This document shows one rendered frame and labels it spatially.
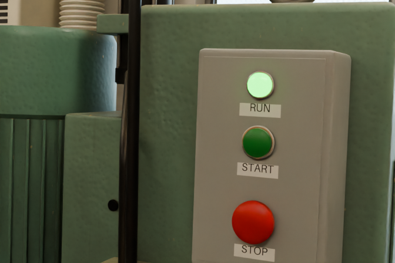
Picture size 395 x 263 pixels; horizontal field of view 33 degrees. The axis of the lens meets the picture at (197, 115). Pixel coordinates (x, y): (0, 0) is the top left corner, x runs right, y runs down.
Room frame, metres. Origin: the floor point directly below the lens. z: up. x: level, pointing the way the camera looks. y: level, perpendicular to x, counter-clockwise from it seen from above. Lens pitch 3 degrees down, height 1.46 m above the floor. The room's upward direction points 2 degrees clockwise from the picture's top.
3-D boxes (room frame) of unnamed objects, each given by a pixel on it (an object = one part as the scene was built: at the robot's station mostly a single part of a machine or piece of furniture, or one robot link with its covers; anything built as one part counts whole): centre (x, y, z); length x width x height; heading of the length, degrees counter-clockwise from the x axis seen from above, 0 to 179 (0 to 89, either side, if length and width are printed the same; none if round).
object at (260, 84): (0.46, -0.04, 1.46); 0.02 x 0.01 x 0.02; 66
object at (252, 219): (0.45, -0.04, 1.36); 0.03 x 0.01 x 0.03; 66
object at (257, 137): (0.46, -0.04, 1.42); 0.02 x 0.01 x 0.02; 66
